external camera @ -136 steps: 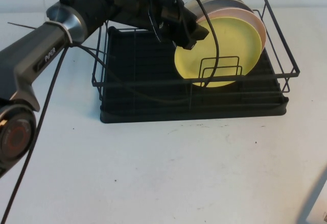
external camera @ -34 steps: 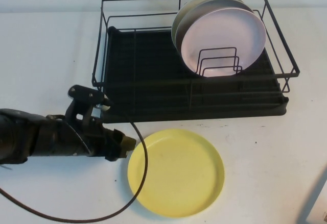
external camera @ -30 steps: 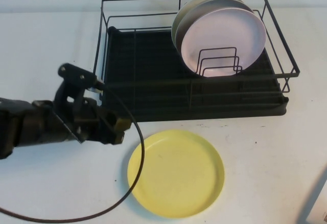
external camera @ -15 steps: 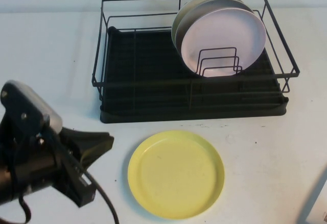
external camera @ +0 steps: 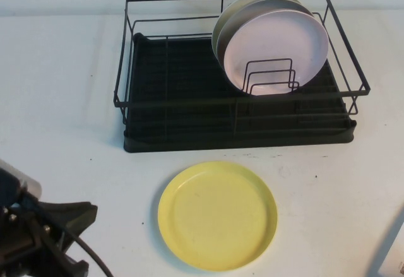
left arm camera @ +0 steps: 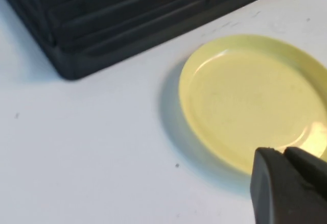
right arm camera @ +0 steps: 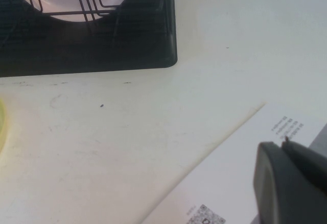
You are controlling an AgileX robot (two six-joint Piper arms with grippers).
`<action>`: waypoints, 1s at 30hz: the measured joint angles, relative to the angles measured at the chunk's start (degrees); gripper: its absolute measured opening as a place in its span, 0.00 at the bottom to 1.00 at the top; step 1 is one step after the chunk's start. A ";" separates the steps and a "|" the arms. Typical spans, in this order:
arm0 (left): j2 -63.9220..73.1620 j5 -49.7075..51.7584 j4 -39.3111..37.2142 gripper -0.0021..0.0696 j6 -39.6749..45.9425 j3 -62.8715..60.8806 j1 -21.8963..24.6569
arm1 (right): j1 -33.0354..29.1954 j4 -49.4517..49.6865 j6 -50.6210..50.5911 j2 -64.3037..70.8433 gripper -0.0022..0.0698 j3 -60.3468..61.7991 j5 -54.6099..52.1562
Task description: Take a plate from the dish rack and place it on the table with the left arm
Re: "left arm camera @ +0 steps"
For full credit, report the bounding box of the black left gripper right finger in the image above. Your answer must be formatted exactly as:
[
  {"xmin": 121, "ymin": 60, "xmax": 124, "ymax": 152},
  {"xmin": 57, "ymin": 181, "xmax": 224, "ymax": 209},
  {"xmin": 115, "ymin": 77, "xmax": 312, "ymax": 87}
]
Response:
[{"xmin": 284, "ymin": 146, "xmax": 327, "ymax": 191}]

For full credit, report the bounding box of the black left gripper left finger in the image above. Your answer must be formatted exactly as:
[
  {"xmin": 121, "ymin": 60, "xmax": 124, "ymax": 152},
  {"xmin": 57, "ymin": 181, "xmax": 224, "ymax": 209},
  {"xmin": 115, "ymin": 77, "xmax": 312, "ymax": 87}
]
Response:
[{"xmin": 249, "ymin": 146, "xmax": 327, "ymax": 224}]

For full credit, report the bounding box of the yellow plate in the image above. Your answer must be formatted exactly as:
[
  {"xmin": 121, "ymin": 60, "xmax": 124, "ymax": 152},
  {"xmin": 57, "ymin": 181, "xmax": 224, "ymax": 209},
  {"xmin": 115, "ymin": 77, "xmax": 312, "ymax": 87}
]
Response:
[{"xmin": 178, "ymin": 34, "xmax": 327, "ymax": 178}]

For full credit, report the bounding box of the black dish rack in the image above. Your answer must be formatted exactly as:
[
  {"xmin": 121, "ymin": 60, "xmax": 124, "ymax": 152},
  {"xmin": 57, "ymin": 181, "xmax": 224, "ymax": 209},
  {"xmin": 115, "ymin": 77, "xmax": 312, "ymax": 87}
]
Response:
[{"xmin": 0, "ymin": 0, "xmax": 303, "ymax": 81}]

